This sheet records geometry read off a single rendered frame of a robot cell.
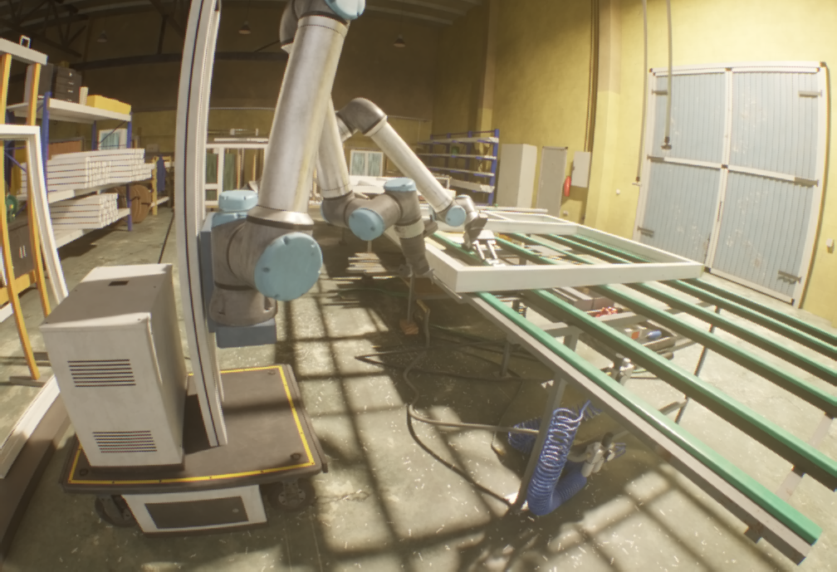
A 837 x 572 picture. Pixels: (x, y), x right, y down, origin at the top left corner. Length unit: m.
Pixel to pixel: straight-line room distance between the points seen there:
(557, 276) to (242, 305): 1.02
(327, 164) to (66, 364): 0.93
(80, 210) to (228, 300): 4.58
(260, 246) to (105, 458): 0.91
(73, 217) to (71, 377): 4.41
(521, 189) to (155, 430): 10.99
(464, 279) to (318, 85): 0.71
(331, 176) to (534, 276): 0.73
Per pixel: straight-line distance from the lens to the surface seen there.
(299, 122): 0.80
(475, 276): 1.20
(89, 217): 5.39
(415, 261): 1.17
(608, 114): 9.32
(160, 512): 1.41
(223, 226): 0.94
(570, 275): 1.42
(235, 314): 0.97
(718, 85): 8.19
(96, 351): 1.14
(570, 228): 2.75
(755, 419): 0.91
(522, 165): 11.42
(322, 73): 0.84
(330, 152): 1.04
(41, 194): 2.57
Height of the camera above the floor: 1.25
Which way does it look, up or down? 14 degrees down
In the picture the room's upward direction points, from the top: 5 degrees clockwise
